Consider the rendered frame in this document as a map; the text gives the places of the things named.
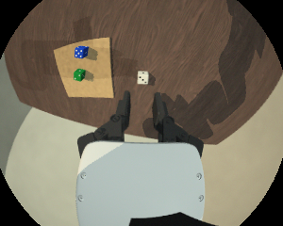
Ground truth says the green die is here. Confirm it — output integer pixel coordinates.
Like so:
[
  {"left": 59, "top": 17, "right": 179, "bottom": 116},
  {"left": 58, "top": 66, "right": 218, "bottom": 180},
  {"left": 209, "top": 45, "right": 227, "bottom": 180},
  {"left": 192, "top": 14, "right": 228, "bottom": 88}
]
[{"left": 74, "top": 69, "right": 86, "bottom": 82}]

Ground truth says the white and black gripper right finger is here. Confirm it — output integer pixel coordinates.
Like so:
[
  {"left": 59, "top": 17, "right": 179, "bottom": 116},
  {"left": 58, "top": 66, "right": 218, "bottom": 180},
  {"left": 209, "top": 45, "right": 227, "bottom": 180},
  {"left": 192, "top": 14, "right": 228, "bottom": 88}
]
[{"left": 152, "top": 92, "right": 204, "bottom": 158}]

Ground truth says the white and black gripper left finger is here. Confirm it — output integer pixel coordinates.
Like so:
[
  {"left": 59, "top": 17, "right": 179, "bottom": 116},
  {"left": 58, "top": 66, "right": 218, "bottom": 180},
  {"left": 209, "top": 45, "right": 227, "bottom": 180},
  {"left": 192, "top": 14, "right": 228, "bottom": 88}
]
[{"left": 77, "top": 91, "right": 131, "bottom": 158}]

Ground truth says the white die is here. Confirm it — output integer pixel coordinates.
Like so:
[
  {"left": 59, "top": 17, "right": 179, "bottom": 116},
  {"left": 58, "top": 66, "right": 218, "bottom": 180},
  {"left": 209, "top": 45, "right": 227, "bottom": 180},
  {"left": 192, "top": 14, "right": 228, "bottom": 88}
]
[{"left": 138, "top": 72, "right": 148, "bottom": 85}]

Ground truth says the tan mat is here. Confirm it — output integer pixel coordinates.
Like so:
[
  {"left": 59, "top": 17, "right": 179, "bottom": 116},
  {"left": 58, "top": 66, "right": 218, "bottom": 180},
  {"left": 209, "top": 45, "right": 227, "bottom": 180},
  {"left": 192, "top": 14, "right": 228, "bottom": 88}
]
[{"left": 54, "top": 37, "right": 114, "bottom": 98}]

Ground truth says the blue die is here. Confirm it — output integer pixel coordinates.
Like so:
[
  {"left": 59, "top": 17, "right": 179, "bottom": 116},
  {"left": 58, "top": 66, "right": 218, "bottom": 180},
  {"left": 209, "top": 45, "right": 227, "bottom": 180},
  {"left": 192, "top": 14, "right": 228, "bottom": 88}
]
[{"left": 75, "top": 46, "right": 89, "bottom": 58}]

